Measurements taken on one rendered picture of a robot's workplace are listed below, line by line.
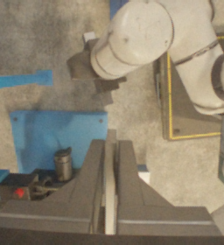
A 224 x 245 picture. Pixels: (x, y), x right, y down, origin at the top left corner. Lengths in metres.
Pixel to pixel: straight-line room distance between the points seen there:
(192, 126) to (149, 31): 1.13
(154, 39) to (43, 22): 1.44
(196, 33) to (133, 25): 0.13
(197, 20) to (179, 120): 1.00
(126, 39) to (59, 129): 1.34
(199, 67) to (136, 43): 0.14
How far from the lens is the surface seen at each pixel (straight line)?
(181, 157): 1.80
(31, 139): 1.67
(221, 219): 0.70
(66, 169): 1.20
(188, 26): 0.35
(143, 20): 0.27
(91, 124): 1.47
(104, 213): 0.18
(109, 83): 0.44
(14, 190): 0.72
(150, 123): 1.60
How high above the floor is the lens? 1.51
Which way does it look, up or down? 74 degrees down
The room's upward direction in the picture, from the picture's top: 173 degrees counter-clockwise
